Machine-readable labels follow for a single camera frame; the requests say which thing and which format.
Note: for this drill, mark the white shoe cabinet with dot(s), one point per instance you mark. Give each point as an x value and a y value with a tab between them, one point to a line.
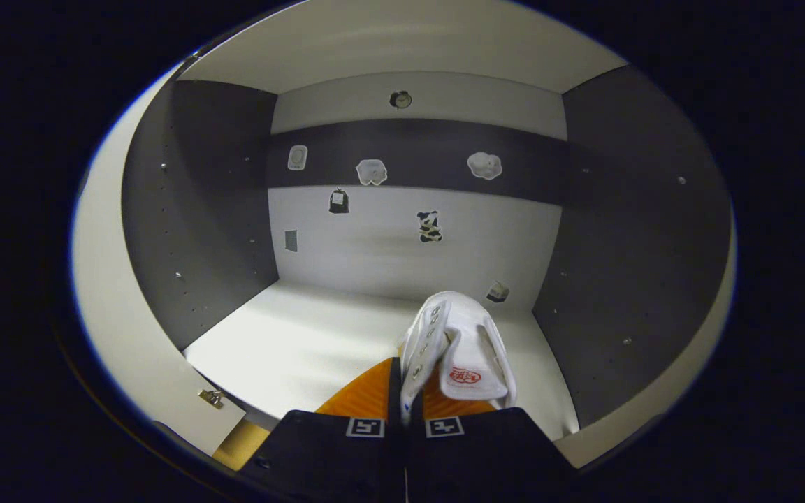
305	335

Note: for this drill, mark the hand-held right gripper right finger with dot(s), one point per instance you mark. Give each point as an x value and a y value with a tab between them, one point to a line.
486	461

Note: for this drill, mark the white canvas shoe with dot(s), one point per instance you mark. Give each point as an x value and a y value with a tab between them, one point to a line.
472	335

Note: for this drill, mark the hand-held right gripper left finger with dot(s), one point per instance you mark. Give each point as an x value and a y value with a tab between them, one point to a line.
325	461

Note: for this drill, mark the white cabinet shelf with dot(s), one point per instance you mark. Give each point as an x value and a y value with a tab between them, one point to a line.
402	42

